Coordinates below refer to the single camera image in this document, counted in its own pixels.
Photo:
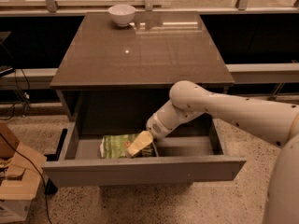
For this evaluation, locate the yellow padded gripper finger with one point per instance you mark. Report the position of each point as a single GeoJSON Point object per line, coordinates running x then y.
{"type": "Point", "coordinates": [144, 139]}

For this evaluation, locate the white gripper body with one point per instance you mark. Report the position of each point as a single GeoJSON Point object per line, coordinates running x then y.
{"type": "Point", "coordinates": [156, 126]}

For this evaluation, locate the green jalapeno chip bag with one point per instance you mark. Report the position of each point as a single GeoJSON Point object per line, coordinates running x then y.
{"type": "Point", "coordinates": [114, 146]}

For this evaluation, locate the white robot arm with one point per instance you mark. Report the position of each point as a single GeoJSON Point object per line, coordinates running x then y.
{"type": "Point", "coordinates": [274, 123]}

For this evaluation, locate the open grey top drawer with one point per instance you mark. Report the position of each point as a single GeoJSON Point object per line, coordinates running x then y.
{"type": "Point", "coordinates": [194, 152]}

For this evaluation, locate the grey cabinet with glossy top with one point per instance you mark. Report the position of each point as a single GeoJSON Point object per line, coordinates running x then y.
{"type": "Point", "coordinates": [157, 49]}

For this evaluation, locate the white ceramic bowl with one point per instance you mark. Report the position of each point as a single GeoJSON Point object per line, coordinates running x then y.
{"type": "Point", "coordinates": [122, 15]}

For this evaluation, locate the brown cardboard box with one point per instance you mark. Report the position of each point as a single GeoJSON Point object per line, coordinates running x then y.
{"type": "Point", "coordinates": [20, 176]}

